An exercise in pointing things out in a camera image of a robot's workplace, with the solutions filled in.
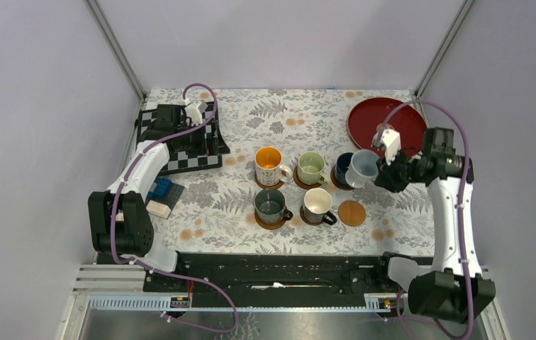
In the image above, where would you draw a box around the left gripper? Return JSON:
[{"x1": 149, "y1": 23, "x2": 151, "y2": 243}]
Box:
[{"x1": 174, "y1": 120, "x2": 229, "y2": 155}]

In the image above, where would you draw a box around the light blue white mug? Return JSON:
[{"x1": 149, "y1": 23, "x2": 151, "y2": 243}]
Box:
[{"x1": 345, "y1": 149, "x2": 379, "y2": 188}]

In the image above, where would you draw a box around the dark blue mug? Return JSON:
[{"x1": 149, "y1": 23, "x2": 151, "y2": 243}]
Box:
[{"x1": 334, "y1": 152, "x2": 353, "y2": 188}]

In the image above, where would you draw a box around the light wood coaster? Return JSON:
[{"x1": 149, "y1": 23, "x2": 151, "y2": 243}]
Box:
[{"x1": 337, "y1": 200, "x2": 367, "y2": 227}]

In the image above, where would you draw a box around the brown ringed coaster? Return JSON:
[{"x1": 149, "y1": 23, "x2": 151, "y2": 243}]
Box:
[
  {"x1": 330, "y1": 167, "x2": 354, "y2": 191},
  {"x1": 255, "y1": 177, "x2": 284, "y2": 189},
  {"x1": 293, "y1": 166, "x2": 322, "y2": 190},
  {"x1": 255, "y1": 213, "x2": 286, "y2": 230}
]

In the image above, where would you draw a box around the floral mug orange inside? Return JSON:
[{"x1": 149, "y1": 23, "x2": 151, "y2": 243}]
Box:
[{"x1": 255, "y1": 147, "x2": 293, "y2": 186}]

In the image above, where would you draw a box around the pale green mug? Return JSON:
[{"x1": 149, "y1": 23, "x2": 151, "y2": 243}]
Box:
[{"x1": 297, "y1": 152, "x2": 328, "y2": 186}]

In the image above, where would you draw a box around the black mug white inside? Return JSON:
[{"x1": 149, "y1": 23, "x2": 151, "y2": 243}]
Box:
[{"x1": 302, "y1": 188, "x2": 337, "y2": 225}]

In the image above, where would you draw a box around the dark green mug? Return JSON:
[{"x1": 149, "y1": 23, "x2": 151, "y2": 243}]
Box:
[{"x1": 255, "y1": 189, "x2": 294, "y2": 224}]

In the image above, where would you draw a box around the dark walnut coaster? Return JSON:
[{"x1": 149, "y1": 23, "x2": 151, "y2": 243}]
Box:
[{"x1": 299, "y1": 207, "x2": 325, "y2": 226}]

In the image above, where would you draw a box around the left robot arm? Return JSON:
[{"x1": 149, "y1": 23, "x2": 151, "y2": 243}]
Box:
[{"x1": 88, "y1": 101, "x2": 224, "y2": 291}]

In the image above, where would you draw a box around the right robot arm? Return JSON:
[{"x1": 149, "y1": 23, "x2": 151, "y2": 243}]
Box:
[{"x1": 372, "y1": 127, "x2": 496, "y2": 324}]

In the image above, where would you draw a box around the black white chessboard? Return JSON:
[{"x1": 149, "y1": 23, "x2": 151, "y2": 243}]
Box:
[{"x1": 137, "y1": 104, "x2": 230, "y2": 176}]

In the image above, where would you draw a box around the toy block assembly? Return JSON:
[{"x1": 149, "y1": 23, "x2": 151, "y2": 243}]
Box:
[{"x1": 145, "y1": 177, "x2": 185, "y2": 219}]

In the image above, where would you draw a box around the red round tray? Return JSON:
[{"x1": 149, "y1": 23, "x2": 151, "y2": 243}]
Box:
[{"x1": 347, "y1": 97, "x2": 428, "y2": 158}]

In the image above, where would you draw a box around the floral tablecloth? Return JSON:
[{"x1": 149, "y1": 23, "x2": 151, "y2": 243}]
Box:
[{"x1": 152, "y1": 89, "x2": 435, "y2": 256}]

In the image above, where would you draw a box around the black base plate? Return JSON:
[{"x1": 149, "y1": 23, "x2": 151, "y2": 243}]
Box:
[{"x1": 96, "y1": 251, "x2": 438, "y2": 309}]

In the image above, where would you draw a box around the aluminium frame rail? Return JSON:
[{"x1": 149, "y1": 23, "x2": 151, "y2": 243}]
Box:
[{"x1": 74, "y1": 265, "x2": 396, "y2": 312}]

